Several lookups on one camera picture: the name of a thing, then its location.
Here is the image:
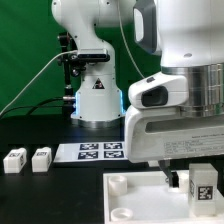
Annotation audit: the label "black cable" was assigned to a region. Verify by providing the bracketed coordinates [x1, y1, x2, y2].
[0, 97, 65, 120]

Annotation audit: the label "white square table top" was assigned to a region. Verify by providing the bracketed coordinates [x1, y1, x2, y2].
[103, 170, 224, 224]

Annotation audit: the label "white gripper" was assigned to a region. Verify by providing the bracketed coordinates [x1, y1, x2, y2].
[125, 106, 224, 188]

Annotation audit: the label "black camera stand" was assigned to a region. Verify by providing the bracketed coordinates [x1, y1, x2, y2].
[57, 32, 86, 118]

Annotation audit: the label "white base tag plate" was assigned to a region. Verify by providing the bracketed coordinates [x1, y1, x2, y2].
[54, 141, 126, 163]

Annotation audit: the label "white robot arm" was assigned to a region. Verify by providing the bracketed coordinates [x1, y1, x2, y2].
[51, 0, 224, 185]

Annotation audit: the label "white cable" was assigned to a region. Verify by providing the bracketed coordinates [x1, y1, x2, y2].
[0, 50, 78, 116]

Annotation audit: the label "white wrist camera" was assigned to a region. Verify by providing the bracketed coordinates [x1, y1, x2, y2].
[128, 72, 189, 109]

